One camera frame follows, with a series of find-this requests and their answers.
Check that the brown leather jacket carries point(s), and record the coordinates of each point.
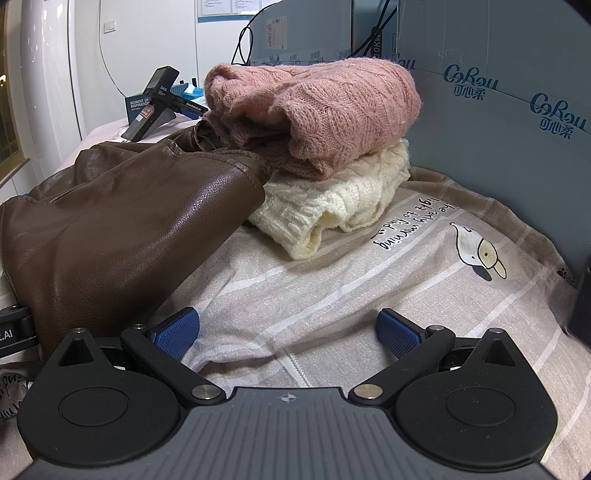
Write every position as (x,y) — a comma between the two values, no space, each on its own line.
(115,230)

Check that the black smartphone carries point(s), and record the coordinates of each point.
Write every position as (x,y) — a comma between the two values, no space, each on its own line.
(582,300)

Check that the cream knit sweater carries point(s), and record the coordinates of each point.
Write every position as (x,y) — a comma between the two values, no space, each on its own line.
(332,203)

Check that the white light switch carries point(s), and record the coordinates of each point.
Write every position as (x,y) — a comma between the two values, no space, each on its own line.
(109,26)

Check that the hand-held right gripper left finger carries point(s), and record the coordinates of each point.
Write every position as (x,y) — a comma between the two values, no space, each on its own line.
(178,332)

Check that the dark blue small box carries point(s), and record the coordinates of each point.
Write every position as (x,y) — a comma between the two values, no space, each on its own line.
(134,105)

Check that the wall poster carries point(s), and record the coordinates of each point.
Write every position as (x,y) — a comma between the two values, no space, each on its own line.
(221,7)

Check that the black spare gripper device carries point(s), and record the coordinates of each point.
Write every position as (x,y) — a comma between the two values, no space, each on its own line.
(154,104)

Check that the pink knit sweater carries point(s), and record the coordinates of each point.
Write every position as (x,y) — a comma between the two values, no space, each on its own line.
(323,106)

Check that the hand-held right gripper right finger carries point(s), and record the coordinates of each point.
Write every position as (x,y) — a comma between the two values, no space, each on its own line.
(397,333)

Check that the printed striped bedsheet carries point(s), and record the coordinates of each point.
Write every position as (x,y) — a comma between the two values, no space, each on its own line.
(369,295)

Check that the large blue cardboard box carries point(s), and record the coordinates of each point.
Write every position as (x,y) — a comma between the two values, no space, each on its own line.
(485,161)

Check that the blue tissue pack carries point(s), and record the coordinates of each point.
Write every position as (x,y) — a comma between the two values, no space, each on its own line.
(189,89)

